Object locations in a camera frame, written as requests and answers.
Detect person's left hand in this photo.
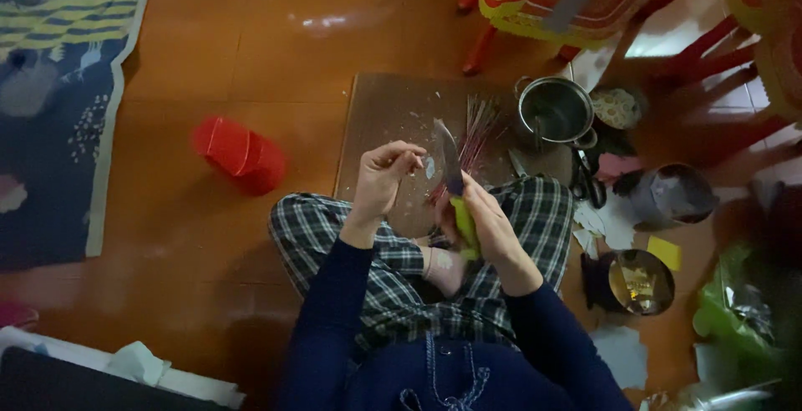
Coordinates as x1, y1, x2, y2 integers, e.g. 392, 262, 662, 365
341, 140, 427, 246

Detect person's right hand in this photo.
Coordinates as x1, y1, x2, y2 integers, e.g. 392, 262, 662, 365
435, 172, 533, 269

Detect green handled kitchen knife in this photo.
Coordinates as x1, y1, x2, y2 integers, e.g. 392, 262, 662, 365
432, 118, 482, 260

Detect brown wooden cutting board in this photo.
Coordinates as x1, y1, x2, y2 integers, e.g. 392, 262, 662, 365
334, 73, 574, 239

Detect plaid trousers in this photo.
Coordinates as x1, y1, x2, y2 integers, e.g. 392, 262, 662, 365
268, 175, 575, 350

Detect bundle of thin reddish sticks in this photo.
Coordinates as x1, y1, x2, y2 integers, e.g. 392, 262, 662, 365
425, 93, 504, 206

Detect white paper scraps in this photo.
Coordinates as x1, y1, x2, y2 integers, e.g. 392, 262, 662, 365
571, 193, 643, 260

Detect pink paper piece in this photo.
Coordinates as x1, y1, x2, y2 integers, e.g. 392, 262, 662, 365
594, 152, 644, 184

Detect red plastic stool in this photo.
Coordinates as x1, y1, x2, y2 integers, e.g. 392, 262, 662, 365
190, 116, 288, 198

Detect round tin with gold inside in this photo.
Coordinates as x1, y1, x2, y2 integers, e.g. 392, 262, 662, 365
580, 248, 677, 317

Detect yellow paper square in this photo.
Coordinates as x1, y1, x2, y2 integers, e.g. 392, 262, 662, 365
646, 235, 683, 273

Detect patterned round bowl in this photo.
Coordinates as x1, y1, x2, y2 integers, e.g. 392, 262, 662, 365
589, 88, 644, 131

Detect white paper sheet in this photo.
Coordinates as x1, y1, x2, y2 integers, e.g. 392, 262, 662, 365
563, 32, 624, 94
588, 325, 650, 391

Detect grey round container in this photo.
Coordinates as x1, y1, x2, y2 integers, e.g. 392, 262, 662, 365
615, 162, 721, 231

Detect green plastic bag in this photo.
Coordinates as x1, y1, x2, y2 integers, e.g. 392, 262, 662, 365
692, 242, 802, 371

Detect white crumpled tissue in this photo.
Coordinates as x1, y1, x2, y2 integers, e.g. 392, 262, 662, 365
105, 340, 171, 388

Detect blue yellow patterned mat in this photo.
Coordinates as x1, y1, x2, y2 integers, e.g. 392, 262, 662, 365
0, 0, 156, 272

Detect black flat case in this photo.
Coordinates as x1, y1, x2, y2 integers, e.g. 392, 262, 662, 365
0, 345, 236, 411

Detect pink object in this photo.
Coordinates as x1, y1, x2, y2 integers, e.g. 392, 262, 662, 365
0, 301, 40, 332

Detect black handled scissors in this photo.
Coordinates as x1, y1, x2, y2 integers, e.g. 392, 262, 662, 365
569, 147, 609, 211

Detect steel pot with handles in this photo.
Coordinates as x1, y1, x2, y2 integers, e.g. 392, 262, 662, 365
514, 75, 600, 150

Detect dark blue top with drawstrings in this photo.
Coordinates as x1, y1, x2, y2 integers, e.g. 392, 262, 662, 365
276, 330, 634, 411

